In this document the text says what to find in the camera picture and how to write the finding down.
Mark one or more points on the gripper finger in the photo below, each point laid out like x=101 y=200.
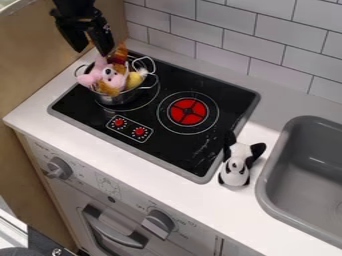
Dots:
x=75 y=39
x=102 y=40

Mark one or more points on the silver pot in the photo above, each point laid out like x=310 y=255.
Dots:
x=129 y=95

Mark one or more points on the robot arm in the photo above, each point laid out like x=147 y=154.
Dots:
x=73 y=5

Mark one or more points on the toy stove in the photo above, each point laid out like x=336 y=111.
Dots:
x=191 y=140

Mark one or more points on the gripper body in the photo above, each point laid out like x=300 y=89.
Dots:
x=78 y=19

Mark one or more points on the pink and white plush doll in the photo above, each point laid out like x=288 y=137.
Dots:
x=112 y=77

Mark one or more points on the black and white plush panda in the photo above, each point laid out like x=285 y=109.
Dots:
x=238 y=165

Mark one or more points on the toy sink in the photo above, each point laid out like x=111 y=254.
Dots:
x=307 y=180

